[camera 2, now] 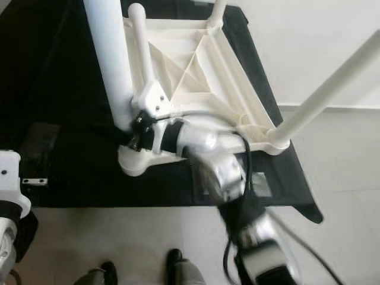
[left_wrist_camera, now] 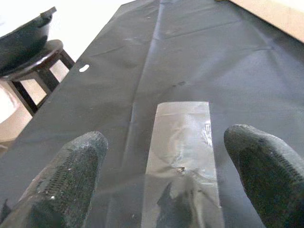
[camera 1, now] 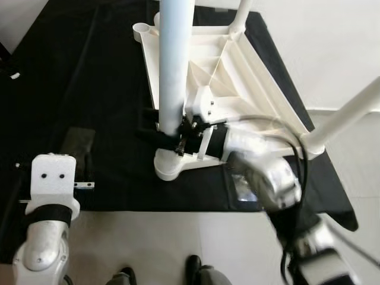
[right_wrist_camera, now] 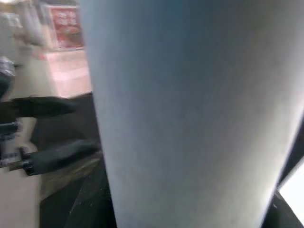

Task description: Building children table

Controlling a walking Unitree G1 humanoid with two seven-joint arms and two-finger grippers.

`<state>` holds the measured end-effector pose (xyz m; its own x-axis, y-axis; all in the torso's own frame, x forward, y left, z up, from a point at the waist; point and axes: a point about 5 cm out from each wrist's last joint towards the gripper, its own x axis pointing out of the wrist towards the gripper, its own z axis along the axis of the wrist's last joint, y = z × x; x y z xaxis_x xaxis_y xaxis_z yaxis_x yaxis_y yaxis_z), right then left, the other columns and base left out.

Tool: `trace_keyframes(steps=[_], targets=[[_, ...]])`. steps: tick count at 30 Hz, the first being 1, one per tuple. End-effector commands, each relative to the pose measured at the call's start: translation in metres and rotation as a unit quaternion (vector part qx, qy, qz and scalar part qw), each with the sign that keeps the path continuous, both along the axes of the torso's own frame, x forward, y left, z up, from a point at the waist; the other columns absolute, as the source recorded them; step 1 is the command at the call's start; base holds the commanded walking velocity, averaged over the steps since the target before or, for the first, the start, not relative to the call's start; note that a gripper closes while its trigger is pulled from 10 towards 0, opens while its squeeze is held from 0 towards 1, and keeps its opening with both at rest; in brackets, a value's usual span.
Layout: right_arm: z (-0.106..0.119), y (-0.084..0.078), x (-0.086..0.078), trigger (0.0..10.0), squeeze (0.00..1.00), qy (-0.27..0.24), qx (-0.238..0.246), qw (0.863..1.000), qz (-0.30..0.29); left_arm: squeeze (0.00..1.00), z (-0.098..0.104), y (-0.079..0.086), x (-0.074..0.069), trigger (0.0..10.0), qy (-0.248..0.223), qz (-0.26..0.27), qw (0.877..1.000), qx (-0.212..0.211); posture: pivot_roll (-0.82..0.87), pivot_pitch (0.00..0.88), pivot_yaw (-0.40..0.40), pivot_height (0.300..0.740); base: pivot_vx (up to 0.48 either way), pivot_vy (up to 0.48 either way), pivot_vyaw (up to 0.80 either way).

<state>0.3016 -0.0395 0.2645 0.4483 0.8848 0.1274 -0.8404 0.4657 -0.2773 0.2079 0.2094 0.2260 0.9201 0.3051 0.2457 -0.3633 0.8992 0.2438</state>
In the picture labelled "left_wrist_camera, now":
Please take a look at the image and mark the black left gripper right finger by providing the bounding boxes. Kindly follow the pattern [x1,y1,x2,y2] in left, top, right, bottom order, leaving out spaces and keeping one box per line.
[224,123,304,228]

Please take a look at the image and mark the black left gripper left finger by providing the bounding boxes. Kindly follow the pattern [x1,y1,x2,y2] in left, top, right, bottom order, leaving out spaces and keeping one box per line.
[0,130,109,228]

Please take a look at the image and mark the clear tape strip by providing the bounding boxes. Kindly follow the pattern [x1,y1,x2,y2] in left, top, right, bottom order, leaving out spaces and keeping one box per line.
[142,101,225,228]

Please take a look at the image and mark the black round stool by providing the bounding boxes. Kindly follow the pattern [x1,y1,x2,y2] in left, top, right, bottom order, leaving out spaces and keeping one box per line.
[0,39,76,117]

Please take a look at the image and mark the black table cloth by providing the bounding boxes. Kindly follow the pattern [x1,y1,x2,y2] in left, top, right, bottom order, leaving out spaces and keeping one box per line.
[0,0,304,228]

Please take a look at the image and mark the black wok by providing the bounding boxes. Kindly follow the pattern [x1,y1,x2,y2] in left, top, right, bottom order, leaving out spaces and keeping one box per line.
[0,6,57,77]

